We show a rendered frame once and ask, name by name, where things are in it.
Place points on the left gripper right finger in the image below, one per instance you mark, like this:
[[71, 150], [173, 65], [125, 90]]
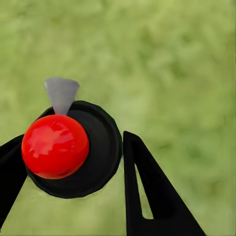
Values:
[[171, 215]]

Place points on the pesticide atomizer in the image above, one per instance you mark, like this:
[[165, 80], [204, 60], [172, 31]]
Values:
[[74, 148]]

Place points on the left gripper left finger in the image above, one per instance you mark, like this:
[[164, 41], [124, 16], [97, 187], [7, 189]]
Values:
[[12, 174]]

